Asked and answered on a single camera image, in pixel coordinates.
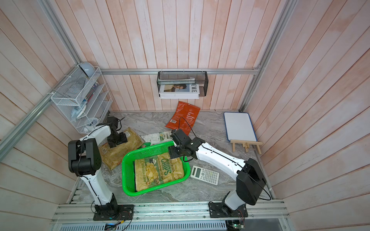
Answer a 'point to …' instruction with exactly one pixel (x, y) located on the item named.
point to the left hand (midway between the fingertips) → (122, 143)
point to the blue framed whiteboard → (239, 126)
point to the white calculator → (205, 174)
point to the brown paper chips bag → (113, 156)
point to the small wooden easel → (246, 144)
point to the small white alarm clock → (90, 124)
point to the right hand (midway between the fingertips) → (173, 150)
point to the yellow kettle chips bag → (151, 172)
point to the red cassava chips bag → (184, 118)
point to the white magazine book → (179, 91)
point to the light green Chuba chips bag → (156, 138)
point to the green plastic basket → (128, 168)
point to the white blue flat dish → (76, 113)
